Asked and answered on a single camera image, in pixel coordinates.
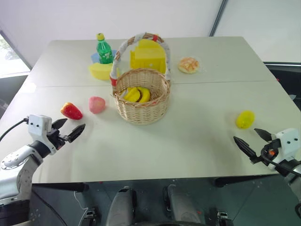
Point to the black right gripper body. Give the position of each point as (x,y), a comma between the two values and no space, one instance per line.
(270,147)

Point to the black table frame rail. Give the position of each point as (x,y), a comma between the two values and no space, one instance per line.
(60,187)

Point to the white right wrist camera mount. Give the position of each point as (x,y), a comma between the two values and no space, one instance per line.
(288,142)

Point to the yellow toy lemon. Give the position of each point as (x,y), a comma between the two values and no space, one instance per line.
(245,119)

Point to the yellow plastic box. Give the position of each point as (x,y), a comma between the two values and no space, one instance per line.
(147,57)

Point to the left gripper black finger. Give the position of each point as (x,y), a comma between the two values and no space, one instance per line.
(60,123)
(76,132)

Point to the black side furniture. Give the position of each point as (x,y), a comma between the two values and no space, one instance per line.
(285,77)

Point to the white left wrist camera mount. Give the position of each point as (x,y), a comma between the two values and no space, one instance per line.
(37,124)

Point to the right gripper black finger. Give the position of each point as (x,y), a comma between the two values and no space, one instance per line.
(245,148)
(264,135)

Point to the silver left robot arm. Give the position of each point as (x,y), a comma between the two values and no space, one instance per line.
(22,162)

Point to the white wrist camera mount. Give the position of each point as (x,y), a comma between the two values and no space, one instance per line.
(288,142)
(37,124)

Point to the pink toy peach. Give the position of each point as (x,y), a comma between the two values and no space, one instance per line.
(96,105)

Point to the black metal foot bracket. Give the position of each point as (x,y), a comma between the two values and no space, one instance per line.
(224,217)
(92,216)

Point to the round toy bread bun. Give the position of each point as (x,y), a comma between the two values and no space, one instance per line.
(188,65)

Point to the yellow toy banana bunch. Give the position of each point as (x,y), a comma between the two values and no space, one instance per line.
(135,94)

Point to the green plastic soda bottle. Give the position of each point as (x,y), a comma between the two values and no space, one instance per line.
(104,51)

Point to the dark window frame post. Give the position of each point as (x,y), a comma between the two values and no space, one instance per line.
(218,17)

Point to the yellow half-round cheese block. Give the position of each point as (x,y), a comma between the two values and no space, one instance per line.
(100,71)

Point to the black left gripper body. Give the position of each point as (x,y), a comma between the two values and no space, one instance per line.
(56,137)

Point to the bright window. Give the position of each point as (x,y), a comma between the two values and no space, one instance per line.
(10,58)

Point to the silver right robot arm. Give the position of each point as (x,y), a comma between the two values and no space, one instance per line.
(294,179)

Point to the red toy strawberry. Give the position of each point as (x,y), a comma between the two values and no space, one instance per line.
(71,111)

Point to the dark rounded grey shape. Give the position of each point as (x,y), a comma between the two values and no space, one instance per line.
(121,207)
(181,206)

